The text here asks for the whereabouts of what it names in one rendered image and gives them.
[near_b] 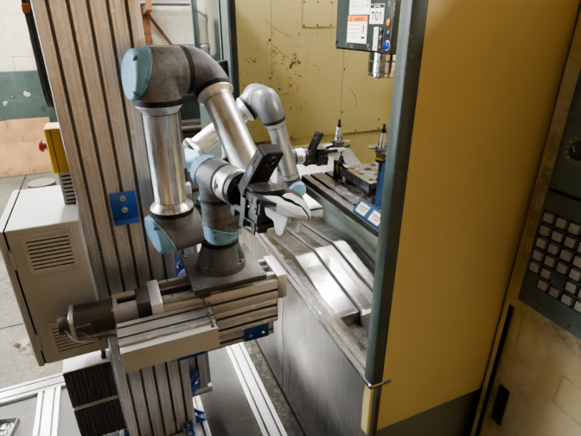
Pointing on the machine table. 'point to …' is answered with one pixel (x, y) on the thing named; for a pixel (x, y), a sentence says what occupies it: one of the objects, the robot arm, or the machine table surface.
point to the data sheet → (360, 7)
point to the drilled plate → (362, 176)
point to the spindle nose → (381, 65)
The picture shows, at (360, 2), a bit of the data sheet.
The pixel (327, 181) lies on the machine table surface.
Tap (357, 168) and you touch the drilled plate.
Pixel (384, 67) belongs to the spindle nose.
